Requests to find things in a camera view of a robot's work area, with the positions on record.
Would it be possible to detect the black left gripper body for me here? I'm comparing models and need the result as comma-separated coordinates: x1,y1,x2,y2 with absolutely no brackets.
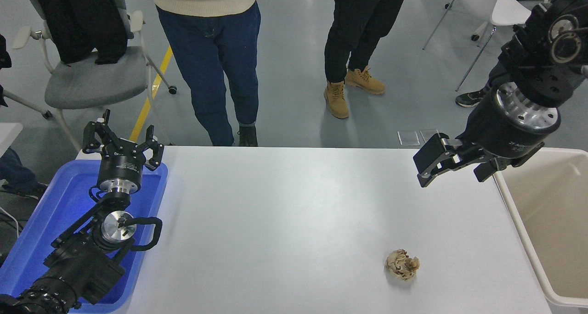
97,139,148,185

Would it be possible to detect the tan paper ball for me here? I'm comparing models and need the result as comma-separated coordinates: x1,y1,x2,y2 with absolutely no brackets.
384,249,420,281

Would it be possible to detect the white side table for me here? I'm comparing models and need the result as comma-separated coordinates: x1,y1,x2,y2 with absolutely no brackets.
0,123,23,157

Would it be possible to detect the large pale bin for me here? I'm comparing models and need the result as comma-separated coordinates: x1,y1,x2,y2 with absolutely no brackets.
492,147,588,309

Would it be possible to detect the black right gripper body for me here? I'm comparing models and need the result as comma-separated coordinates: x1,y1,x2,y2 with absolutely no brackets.
458,87,560,168

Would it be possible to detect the blue plastic tray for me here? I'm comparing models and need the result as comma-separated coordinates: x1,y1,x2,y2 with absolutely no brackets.
0,159,169,314

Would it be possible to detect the black garment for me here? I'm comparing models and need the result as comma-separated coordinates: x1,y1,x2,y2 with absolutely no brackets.
31,0,129,66

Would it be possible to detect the white plastic chair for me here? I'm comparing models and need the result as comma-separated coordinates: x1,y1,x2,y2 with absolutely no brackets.
423,0,532,92

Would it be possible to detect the grey office chair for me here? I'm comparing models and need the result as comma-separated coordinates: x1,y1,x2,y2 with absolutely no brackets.
11,0,178,151

